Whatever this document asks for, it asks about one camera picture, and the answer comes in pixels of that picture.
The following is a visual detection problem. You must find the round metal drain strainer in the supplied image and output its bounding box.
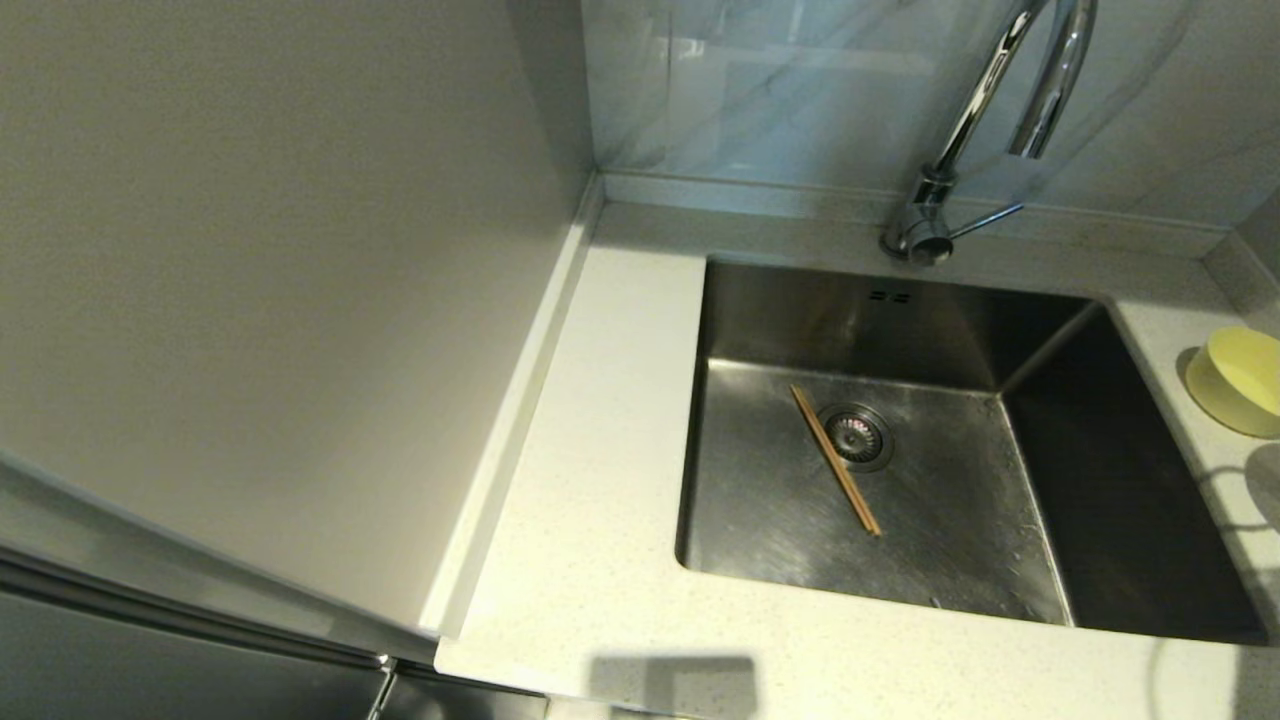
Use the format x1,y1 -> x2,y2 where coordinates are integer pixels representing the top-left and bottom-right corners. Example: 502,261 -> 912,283
815,402 -> 896,473

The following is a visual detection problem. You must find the chrome gooseneck kitchen faucet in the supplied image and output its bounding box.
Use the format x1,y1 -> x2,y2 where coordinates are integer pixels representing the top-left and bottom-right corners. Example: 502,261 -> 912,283
880,0 -> 1099,267

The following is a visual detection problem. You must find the stainless steel sink basin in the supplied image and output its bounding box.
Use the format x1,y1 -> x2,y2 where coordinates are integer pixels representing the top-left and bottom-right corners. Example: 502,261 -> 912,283
676,255 -> 1273,647

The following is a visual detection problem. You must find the dark grey cabinet front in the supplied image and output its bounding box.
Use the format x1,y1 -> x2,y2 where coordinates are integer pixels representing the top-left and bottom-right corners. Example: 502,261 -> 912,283
0,545 -> 549,720

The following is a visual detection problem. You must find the brown wooden chopstick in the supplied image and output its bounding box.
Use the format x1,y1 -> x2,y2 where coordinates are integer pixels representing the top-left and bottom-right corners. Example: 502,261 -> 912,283
790,386 -> 877,537
793,385 -> 883,535

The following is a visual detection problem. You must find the tall beige cabinet panel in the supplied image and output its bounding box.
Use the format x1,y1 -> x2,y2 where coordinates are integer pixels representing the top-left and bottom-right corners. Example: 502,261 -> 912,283
0,0 -> 607,666

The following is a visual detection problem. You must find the chrome cabinet handle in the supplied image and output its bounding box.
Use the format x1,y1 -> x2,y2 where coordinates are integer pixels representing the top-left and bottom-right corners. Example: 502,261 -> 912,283
366,652 -> 403,720

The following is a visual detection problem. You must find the yellow plastic bowl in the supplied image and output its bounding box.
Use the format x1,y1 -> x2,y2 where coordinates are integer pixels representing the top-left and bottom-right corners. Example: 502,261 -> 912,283
1185,326 -> 1280,439

